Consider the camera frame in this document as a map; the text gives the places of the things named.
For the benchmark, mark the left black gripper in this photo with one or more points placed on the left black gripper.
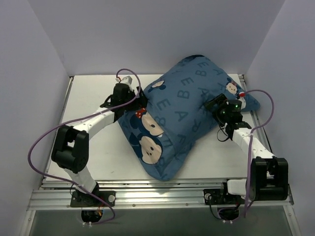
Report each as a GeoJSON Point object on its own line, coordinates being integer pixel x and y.
{"type": "Point", "coordinates": [137, 99]}

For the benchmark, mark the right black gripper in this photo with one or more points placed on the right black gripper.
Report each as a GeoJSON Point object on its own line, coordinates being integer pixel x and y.
{"type": "Point", "coordinates": [216, 102]}

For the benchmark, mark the blue cartoon print pillowcase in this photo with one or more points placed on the blue cartoon print pillowcase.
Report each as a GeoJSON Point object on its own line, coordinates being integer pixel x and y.
{"type": "Point", "coordinates": [163, 133]}

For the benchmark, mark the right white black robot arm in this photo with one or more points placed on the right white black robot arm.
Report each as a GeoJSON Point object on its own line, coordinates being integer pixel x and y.
{"type": "Point", "coordinates": [267, 178]}

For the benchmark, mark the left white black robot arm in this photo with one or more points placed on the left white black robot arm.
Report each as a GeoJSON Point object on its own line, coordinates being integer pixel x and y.
{"type": "Point", "coordinates": [71, 148]}

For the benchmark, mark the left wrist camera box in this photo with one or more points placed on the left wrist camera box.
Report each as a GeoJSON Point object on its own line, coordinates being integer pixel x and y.
{"type": "Point", "coordinates": [125, 80]}

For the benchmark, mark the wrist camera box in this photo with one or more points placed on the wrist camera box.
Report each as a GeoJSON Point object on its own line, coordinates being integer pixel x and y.
{"type": "Point", "coordinates": [241, 98]}
{"type": "Point", "coordinates": [125, 80]}

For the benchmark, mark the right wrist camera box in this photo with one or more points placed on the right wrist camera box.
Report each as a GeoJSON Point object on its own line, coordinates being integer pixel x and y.
{"type": "Point", "coordinates": [241, 98]}

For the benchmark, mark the aluminium right side rail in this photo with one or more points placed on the aluminium right side rail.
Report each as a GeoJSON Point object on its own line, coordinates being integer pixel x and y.
{"type": "Point", "coordinates": [256, 123]}

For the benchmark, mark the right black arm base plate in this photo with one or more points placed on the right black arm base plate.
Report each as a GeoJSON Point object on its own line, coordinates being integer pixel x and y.
{"type": "Point", "coordinates": [221, 197]}

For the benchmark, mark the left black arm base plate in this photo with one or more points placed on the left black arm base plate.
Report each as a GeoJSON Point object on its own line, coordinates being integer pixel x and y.
{"type": "Point", "coordinates": [79, 199]}

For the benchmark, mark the aluminium front rail frame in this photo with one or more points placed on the aluminium front rail frame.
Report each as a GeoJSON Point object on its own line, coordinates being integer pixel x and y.
{"type": "Point", "coordinates": [185, 193]}

